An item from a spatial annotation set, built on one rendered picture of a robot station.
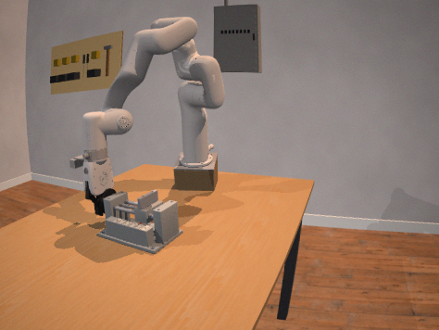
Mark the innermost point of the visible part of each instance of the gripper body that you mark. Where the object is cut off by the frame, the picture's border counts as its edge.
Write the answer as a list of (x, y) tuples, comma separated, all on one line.
[(99, 175)]

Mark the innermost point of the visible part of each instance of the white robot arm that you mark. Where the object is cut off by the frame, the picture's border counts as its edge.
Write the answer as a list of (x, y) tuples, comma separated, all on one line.
[(207, 92)]

